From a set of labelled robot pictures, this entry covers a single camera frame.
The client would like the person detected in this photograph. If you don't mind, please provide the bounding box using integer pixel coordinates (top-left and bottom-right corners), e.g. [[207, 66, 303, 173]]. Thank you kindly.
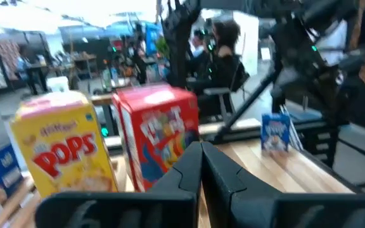
[[15, 44, 49, 96], [190, 28, 210, 69], [212, 19, 250, 120]]

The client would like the grey office chair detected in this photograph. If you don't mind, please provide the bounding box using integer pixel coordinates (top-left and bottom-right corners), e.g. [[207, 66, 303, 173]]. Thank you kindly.
[[198, 87, 234, 123]]

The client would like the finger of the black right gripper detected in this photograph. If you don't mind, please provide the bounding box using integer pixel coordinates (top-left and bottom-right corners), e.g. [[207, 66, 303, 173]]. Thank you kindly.
[[170, 34, 189, 90]]

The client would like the red Froot Loops cereal box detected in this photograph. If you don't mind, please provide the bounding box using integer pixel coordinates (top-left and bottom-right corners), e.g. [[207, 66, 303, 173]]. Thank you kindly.
[[111, 84, 201, 193]]

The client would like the yellow Corn Pops cereal box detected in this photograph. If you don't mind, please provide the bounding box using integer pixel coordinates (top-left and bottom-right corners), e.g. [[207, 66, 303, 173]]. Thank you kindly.
[[10, 91, 119, 199]]

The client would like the black aluminium frame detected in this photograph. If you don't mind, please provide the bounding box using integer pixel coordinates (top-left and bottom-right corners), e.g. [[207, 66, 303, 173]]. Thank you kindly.
[[212, 71, 280, 144]]

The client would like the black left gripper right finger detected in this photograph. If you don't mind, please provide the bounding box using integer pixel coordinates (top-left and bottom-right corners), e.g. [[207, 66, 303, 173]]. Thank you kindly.
[[202, 141, 365, 228]]

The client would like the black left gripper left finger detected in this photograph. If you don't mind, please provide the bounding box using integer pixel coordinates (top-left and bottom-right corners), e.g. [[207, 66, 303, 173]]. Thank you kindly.
[[35, 141, 203, 228]]

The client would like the white board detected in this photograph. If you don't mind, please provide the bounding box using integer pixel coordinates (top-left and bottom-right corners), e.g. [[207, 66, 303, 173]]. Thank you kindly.
[[233, 11, 259, 77]]

